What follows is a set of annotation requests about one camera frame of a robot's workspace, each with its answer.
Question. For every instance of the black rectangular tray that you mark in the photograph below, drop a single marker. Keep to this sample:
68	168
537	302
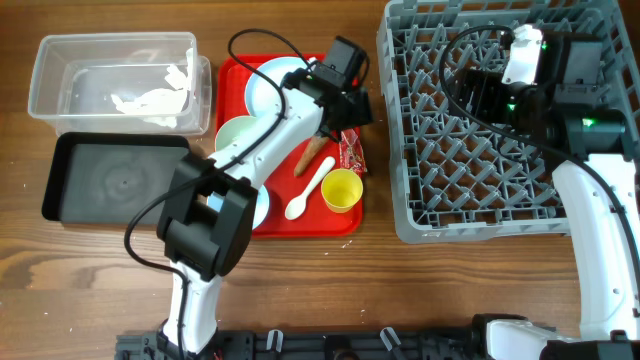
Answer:
106	178

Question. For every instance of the yellow plastic cup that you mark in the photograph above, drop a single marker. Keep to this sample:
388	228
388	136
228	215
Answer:
341	190

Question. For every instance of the grey dishwasher rack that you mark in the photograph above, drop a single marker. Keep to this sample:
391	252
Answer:
451	179

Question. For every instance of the small light blue plate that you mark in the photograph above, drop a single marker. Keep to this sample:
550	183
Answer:
261	205

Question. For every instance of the red snack wrapper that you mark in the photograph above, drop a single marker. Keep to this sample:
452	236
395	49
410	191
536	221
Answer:
351	152

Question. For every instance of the large light blue plate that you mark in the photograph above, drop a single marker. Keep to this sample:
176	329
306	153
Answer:
261	98

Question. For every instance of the white plastic spoon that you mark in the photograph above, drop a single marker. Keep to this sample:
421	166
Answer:
297	206

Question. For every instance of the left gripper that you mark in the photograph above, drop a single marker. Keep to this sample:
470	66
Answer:
358	109

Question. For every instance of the light green bowl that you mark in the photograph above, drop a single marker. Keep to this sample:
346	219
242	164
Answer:
232	129

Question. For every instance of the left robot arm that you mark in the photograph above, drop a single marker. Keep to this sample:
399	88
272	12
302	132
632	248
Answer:
207	218

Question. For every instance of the brown carrot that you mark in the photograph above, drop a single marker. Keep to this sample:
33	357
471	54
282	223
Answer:
314	146

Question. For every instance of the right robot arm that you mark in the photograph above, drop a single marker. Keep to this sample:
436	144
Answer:
548	96

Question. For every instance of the white napkin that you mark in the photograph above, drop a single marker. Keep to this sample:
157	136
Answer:
161	106

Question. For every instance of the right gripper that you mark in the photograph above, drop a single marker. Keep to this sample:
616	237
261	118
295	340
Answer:
486	84

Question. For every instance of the clear plastic waste bin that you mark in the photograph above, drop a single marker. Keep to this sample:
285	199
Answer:
74	76

